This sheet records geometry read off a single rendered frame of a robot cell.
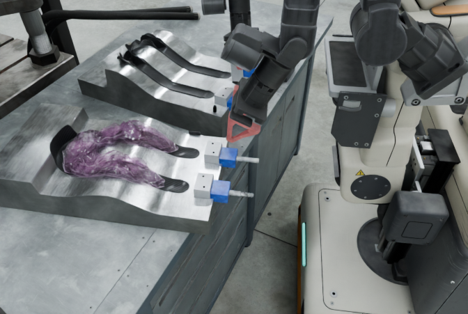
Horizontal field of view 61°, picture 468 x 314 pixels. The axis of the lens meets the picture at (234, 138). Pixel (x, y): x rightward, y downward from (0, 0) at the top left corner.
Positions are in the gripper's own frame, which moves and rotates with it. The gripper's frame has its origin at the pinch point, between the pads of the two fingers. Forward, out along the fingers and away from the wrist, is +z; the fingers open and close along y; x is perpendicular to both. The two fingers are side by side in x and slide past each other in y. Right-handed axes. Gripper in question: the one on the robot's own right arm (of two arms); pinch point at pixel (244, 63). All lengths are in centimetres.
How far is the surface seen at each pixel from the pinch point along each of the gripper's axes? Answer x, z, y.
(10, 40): -101, -2, -1
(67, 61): -70, 4, 1
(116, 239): -8, 22, 53
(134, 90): -26.8, 4.0, 17.2
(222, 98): -0.5, 4.9, 13.6
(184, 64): -20.7, 1.9, -0.5
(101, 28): -198, 36, -147
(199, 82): -11.9, 4.5, 5.9
